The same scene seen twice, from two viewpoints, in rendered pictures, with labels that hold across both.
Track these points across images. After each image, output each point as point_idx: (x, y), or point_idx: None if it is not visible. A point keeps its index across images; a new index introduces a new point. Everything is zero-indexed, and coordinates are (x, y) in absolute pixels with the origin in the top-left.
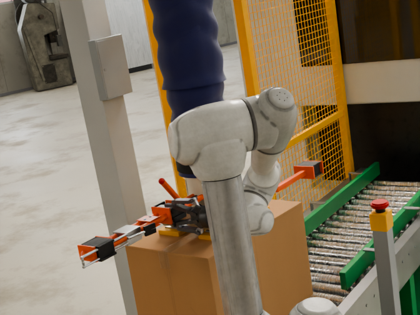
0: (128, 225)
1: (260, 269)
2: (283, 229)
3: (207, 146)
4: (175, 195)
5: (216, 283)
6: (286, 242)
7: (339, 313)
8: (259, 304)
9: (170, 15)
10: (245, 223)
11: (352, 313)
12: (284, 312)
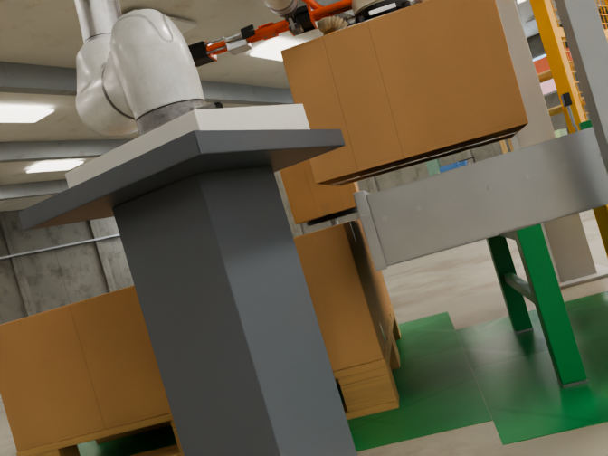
0: None
1: (385, 71)
2: (439, 19)
3: None
4: (308, 1)
5: (296, 80)
6: (448, 38)
7: (136, 16)
8: (94, 23)
9: None
10: None
11: (575, 146)
12: (444, 137)
